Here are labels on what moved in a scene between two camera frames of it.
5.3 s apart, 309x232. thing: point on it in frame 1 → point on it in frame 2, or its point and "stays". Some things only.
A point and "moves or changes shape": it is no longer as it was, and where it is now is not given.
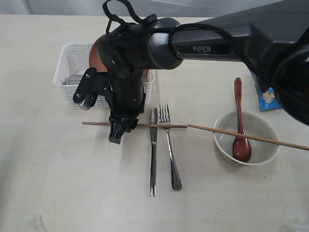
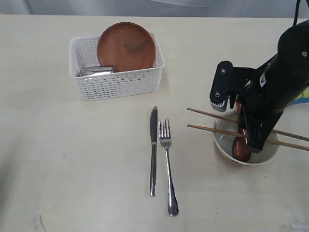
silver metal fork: (164, 118) → (165, 138)
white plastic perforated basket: (72, 62) moves or changes shape
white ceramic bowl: (254, 123) stays
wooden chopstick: (106, 123) → (276, 143)
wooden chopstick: (259, 137) → (236, 121)
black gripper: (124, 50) → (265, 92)
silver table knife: (153, 140) stays
